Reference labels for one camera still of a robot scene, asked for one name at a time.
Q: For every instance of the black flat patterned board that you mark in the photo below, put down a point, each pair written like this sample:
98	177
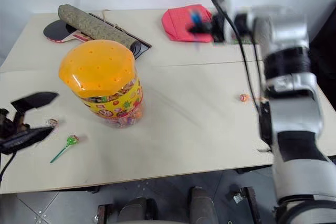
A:
140	48

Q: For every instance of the green lollipop with green stick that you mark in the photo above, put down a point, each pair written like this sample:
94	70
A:
71	140

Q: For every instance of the dark furniture piece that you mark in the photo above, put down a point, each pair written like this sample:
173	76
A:
326	45

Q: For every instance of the pink wrapped lollipop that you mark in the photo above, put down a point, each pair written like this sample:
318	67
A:
52	122

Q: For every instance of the dark brown table leg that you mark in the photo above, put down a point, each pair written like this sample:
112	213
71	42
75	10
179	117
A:
250	201
103	213

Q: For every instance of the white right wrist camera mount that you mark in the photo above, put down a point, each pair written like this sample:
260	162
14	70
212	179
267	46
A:
228	3

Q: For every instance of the clear plastic lollipop jar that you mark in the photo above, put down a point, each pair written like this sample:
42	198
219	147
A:
118	108

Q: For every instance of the red orange wrapped lollipop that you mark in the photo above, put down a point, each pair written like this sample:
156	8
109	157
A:
243	97

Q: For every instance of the red fabric pouch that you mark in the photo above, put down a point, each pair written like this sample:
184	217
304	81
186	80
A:
176	22

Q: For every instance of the rolled green mat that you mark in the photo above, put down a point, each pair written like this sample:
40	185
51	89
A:
92	24

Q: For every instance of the crumpled silver foil scrap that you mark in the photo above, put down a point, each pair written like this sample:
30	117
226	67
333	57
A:
237	198

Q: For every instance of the black red table tennis paddle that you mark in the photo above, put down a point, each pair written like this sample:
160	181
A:
55	32

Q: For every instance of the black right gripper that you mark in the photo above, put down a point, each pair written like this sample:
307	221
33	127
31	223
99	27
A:
218	28

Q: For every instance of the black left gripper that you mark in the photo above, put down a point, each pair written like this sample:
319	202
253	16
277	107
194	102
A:
9	127

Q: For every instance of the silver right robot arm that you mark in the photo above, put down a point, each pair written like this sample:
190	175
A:
288	30

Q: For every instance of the blue lollipop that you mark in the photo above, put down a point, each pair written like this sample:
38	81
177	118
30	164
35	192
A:
195	16

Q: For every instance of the orange perforated jar lid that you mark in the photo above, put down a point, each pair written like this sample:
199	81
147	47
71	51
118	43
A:
94	66

